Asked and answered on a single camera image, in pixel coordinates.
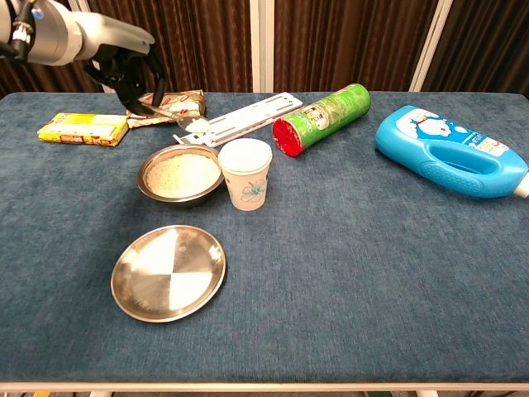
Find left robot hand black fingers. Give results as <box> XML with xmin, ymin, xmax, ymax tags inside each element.
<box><xmin>79</xmin><ymin>12</ymin><xmax>167</xmax><ymax>119</ymax></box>

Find small metal spoon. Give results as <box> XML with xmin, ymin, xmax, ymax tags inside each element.
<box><xmin>139</xmin><ymin>103</ymin><xmax>212</xmax><ymax>134</ymax></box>

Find steel bowl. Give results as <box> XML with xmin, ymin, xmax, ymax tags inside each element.
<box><xmin>136</xmin><ymin>143</ymin><xmax>226</xmax><ymax>209</ymax></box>

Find white paper cup blue flower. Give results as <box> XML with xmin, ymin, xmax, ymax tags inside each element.
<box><xmin>217</xmin><ymin>137</ymin><xmax>274</xmax><ymax>213</ymax></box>

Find brown white snack packet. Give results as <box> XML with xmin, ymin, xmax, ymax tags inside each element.
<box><xmin>126</xmin><ymin>88</ymin><xmax>207</xmax><ymax>130</ymax></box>

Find yellow snack box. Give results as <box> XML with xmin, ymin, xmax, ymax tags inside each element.
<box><xmin>36</xmin><ymin>112</ymin><xmax>130</xmax><ymax>149</ymax></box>

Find round steel plate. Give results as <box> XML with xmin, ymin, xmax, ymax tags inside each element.
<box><xmin>110</xmin><ymin>224</ymin><xmax>228</xmax><ymax>324</ymax></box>

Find green chips can red lid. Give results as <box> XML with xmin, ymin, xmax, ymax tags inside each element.
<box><xmin>271</xmin><ymin>83</ymin><xmax>372</xmax><ymax>159</ymax></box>

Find blue fabric table mat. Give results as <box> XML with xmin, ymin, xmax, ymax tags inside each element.
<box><xmin>0</xmin><ymin>90</ymin><xmax>529</xmax><ymax>386</ymax></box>

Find blue pump detergent bottle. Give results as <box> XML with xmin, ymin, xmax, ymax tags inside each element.
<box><xmin>374</xmin><ymin>104</ymin><xmax>529</xmax><ymax>200</ymax></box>

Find white plastic folding bracket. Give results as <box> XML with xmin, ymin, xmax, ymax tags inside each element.
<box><xmin>172</xmin><ymin>92</ymin><xmax>304</xmax><ymax>149</ymax></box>

